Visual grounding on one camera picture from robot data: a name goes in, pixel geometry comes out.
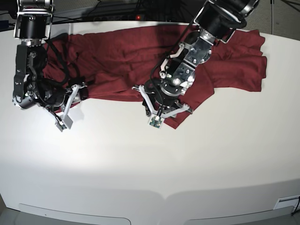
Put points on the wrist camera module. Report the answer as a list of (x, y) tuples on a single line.
[(156, 121), (63, 122)]

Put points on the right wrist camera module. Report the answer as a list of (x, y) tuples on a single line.
[(63, 122)]

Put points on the black power strip red switch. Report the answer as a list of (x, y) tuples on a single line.
[(129, 17)]

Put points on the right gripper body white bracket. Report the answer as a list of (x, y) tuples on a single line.
[(65, 100)]

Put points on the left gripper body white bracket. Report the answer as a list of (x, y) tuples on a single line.
[(158, 101)]

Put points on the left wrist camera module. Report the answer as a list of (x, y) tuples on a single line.
[(156, 121)]

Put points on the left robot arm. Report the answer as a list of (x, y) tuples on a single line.
[(217, 21)]

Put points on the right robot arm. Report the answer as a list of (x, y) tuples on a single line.
[(33, 27)]

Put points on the white label plate on table edge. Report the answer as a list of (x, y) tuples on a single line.
[(287, 202)]

